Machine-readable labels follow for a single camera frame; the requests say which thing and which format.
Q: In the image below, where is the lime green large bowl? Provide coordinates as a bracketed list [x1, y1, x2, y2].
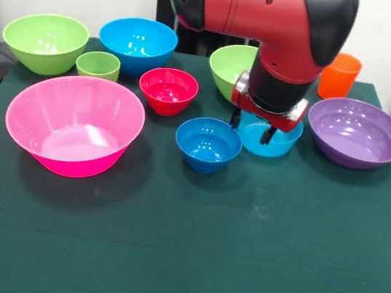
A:
[202, 40, 260, 106]
[0, 7, 93, 82]

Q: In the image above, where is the turquoise bowl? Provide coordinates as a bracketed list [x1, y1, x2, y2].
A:
[233, 110, 305, 163]

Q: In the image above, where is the purple shallow bowl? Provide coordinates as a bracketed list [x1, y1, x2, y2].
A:
[301, 93, 391, 175]

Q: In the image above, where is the orange cup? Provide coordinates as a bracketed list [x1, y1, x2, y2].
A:
[316, 50, 364, 105]

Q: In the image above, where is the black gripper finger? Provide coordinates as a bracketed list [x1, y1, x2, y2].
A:
[230, 108, 243, 131]
[258, 123, 277, 147]

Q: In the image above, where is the dark green table cloth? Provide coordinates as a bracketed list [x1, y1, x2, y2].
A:
[0, 23, 391, 293]

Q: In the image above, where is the blue large bowl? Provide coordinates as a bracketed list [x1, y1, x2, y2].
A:
[93, 12, 181, 83]

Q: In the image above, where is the red small bowl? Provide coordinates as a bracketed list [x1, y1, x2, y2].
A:
[135, 63, 202, 121]

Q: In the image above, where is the lime green small cup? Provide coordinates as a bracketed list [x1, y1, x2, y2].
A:
[74, 48, 123, 83]

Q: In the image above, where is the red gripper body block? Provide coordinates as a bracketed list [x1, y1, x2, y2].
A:
[227, 85, 309, 136]

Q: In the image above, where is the pink large bowl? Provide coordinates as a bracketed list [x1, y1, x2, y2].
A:
[0, 65, 151, 187]

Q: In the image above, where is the dark blue small bowl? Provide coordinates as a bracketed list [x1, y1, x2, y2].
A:
[170, 113, 247, 179]

